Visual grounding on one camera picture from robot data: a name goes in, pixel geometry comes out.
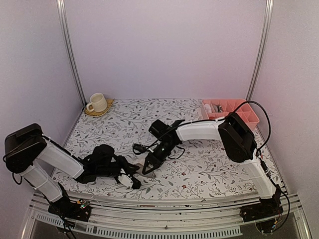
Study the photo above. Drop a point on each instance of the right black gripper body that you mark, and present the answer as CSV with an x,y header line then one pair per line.
x,y
161,159

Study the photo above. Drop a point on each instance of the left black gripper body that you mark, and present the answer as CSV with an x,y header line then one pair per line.
x,y
121,160

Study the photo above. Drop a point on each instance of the grey boxer briefs white trim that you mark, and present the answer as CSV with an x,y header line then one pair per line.
x,y
216,108

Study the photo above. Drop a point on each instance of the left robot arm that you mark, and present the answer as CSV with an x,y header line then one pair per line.
x,y
25,147

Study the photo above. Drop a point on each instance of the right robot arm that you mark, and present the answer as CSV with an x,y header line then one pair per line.
x,y
240,147

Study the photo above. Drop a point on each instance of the floral tablecloth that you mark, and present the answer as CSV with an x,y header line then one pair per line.
x,y
196,169

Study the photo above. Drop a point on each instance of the white item in tray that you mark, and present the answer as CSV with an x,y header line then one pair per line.
x,y
207,108

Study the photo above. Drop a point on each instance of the pink divided organizer tray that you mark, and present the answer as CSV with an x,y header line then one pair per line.
x,y
246,112

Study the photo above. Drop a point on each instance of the cream ceramic mug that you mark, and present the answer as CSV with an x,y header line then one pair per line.
x,y
97,103

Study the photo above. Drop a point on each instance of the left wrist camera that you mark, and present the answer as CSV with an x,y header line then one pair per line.
x,y
129,181

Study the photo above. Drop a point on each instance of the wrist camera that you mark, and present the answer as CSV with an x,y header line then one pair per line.
x,y
139,149
129,181

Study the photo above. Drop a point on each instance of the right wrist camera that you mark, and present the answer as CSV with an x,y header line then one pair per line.
x,y
139,149

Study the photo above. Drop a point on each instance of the front aluminium rail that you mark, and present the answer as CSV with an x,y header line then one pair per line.
x,y
210,218

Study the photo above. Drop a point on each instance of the left aluminium frame post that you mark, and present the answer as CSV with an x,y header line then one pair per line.
x,y
68,45

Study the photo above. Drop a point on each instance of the aluminium frame post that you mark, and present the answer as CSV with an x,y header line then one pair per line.
x,y
68,45
261,49

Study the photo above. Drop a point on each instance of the right aluminium frame post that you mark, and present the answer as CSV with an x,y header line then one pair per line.
x,y
261,49

